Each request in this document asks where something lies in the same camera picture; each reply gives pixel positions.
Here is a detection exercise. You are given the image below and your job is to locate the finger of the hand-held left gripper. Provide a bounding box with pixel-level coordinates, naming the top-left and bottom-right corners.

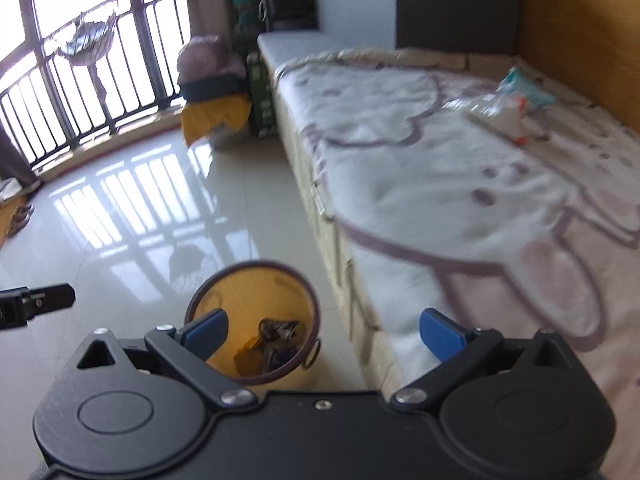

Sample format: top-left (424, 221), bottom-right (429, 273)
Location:
top-left (15, 284), bottom-right (76, 321)

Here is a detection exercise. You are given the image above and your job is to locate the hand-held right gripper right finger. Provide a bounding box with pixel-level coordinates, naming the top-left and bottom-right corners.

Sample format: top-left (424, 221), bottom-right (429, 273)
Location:
top-left (389, 308), bottom-right (584, 411)

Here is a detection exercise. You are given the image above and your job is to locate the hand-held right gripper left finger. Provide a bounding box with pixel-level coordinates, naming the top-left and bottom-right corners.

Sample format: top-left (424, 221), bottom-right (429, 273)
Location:
top-left (65, 308), bottom-right (258, 410)

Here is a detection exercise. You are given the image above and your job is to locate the yellow round waste bin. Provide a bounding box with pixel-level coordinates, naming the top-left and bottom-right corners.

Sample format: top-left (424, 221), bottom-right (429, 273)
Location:
top-left (184, 259), bottom-right (322, 386)

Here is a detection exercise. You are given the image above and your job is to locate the yellow floor mat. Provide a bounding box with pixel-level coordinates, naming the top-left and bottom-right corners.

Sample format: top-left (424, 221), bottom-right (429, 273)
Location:
top-left (0, 192), bottom-right (36, 251)

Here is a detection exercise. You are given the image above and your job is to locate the pair of slippers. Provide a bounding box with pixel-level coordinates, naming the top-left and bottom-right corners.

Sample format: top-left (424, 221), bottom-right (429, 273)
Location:
top-left (10, 202), bottom-right (36, 235)

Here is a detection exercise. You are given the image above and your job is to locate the dark curtain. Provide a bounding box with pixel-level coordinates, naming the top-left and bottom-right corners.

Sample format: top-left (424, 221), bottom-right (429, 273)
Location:
top-left (0, 120), bottom-right (43, 192)

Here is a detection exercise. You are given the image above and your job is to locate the white printed blanket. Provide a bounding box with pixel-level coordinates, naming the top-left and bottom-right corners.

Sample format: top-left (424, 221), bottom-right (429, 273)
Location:
top-left (275, 47), bottom-right (640, 461)

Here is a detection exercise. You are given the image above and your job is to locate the white bench cabinet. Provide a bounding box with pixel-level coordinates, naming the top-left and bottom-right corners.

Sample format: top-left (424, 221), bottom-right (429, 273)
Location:
top-left (274, 67), bottom-right (416, 391)

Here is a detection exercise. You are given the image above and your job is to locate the white printed sack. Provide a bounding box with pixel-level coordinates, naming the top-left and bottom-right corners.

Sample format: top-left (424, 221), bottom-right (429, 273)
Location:
top-left (210, 125), bottom-right (251, 148)

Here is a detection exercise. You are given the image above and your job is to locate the clear plastic bag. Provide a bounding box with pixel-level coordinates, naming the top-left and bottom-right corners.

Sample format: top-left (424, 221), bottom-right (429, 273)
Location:
top-left (442, 92), bottom-right (548, 146)

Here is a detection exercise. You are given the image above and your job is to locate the green carton box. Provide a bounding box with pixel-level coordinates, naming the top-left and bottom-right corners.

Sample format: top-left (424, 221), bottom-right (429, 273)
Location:
top-left (246, 52), bottom-right (278, 137)

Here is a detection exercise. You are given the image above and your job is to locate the dark blue basin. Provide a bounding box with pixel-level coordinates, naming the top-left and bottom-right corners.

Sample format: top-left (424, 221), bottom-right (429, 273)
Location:
top-left (181, 77), bottom-right (251, 103)

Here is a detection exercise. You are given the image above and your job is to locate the black balcony railing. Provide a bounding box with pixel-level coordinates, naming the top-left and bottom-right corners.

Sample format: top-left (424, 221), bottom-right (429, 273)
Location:
top-left (0, 0), bottom-right (193, 171)

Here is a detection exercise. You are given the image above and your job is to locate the hanging net basket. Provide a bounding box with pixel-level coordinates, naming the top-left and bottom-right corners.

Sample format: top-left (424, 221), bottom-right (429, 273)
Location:
top-left (57, 0), bottom-right (123, 106)

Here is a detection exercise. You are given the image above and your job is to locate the teal wipes packet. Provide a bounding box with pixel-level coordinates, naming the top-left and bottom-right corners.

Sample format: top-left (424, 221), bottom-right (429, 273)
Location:
top-left (497, 66), bottom-right (556, 108)

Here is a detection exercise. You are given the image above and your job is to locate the pink cloth bundle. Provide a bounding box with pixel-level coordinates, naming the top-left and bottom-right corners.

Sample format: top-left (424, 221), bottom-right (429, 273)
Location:
top-left (177, 35), bottom-right (246, 86)

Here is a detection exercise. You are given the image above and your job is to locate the grey bench cushion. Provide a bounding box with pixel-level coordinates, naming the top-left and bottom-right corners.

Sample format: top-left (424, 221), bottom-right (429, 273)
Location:
top-left (257, 30), bottom-right (351, 68)

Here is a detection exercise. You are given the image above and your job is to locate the hanging colourful bag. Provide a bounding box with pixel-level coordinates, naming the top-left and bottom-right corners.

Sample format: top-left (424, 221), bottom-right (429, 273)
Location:
top-left (230, 0), bottom-right (263, 56)

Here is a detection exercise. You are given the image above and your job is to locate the grey storage box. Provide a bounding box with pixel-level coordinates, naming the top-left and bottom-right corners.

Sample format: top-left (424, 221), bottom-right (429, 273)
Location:
top-left (315, 0), bottom-right (526, 51)

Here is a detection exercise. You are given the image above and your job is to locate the beige curtain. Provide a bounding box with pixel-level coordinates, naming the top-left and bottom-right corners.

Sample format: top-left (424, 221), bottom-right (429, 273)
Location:
top-left (182, 0), bottom-right (236, 46)

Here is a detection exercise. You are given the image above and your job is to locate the wooden wall panel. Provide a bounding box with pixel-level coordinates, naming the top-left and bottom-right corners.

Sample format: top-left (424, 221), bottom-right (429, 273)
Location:
top-left (517, 0), bottom-right (640, 131)

